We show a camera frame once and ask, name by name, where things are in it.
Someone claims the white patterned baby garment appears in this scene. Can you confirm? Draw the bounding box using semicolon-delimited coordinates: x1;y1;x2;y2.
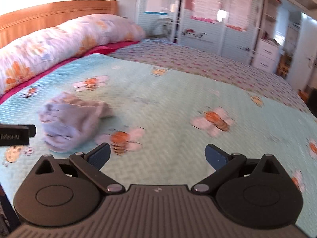
38;92;113;153

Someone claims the pale blue sliding wardrobe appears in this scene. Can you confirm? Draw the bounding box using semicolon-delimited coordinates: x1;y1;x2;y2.
137;0;263;64

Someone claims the floral long pillow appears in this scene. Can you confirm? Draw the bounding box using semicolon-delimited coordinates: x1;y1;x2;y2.
1;14;146;95

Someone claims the wooden headboard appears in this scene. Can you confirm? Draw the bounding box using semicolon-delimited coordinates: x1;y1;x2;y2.
0;0;119;47

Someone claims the white drawer cabinet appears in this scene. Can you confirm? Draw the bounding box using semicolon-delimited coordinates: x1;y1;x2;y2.
252;39;280;73

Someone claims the white room door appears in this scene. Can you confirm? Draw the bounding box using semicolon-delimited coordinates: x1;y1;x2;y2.
286;13;316;92

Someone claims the electric fan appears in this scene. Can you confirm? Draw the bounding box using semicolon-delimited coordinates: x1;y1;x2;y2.
149;18;174;39

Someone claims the mint green bee quilt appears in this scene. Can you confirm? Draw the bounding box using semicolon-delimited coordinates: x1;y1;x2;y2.
1;54;316;237

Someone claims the magenta bed sheet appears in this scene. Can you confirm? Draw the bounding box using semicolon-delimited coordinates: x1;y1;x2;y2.
0;41;139;104

